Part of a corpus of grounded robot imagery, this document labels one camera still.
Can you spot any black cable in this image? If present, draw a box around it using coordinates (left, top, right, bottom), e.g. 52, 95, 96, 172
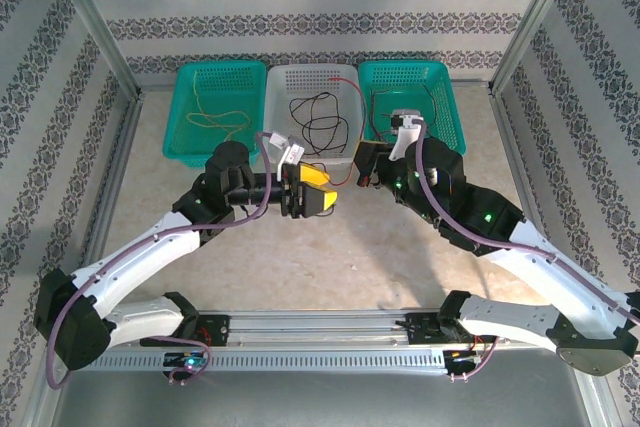
288, 90, 342, 123
301, 115, 351, 157
301, 96, 331, 157

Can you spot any teal plastic basket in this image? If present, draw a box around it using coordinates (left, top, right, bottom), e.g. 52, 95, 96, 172
162, 61, 267, 169
358, 60, 469, 168

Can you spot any white plastic basket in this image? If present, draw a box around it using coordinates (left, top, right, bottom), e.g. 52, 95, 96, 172
263, 64, 365, 168

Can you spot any small circuit board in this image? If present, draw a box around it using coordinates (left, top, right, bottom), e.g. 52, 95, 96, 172
163, 352, 209, 371
446, 349, 482, 366

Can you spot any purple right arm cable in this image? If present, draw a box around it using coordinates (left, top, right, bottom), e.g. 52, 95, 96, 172
417, 119, 640, 328

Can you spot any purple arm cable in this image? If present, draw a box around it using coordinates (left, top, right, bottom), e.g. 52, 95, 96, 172
417, 119, 640, 328
46, 131, 276, 391

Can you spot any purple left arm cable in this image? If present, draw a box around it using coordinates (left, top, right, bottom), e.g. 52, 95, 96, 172
46, 131, 276, 391

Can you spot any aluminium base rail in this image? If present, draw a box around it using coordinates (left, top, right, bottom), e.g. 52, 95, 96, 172
139, 310, 506, 348

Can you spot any slotted metal cable tray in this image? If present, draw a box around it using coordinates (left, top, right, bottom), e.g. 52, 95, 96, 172
94, 349, 481, 373

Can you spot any short purple base cable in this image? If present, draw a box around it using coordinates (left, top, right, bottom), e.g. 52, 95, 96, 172
167, 336, 215, 387
449, 339, 501, 382

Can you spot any aluminium frame post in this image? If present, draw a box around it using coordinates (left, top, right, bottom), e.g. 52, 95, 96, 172
489, 0, 591, 96
47, 0, 146, 101

